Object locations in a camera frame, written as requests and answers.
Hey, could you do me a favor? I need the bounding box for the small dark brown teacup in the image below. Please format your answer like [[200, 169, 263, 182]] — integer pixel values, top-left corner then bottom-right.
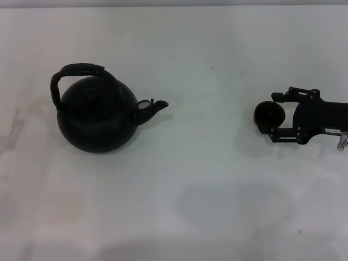
[[253, 101, 286, 131]]

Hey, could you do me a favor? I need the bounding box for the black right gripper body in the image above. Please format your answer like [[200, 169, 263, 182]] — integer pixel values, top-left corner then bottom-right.
[[295, 89, 348, 145]]

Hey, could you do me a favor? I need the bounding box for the grey right gripper cable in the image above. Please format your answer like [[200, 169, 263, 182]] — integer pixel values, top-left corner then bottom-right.
[[336, 131, 348, 152]]

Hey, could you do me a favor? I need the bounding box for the black round teapot with handle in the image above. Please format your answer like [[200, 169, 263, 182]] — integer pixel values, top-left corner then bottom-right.
[[49, 63, 169, 153]]

